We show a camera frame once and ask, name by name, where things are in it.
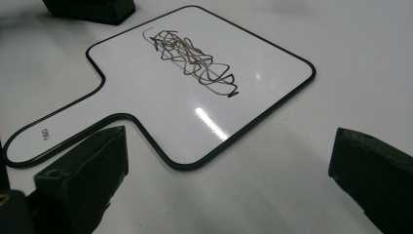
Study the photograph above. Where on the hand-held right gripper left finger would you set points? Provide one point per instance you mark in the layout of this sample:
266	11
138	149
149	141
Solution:
81	175

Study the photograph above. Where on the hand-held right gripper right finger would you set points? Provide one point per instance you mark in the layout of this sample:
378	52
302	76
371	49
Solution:
376	175

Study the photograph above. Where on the black whiteboard eraser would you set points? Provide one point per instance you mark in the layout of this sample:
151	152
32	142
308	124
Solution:
94	11

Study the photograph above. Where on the white paddle-shaped whiteboard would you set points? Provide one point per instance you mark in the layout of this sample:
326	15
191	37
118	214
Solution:
146	110

